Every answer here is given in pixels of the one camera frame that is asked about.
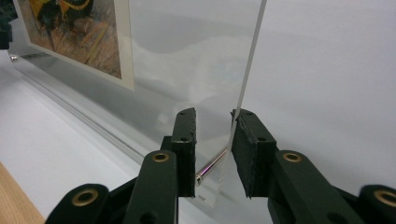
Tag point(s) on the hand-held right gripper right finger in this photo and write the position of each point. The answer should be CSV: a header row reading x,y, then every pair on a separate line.
x,y
258,161

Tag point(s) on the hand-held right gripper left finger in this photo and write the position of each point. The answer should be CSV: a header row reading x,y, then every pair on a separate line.
x,y
183,155

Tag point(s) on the clear acrylic photo frame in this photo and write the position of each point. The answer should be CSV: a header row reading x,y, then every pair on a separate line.
x,y
186,62

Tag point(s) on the printed photo with white border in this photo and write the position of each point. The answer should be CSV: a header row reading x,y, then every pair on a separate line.
x,y
77,37

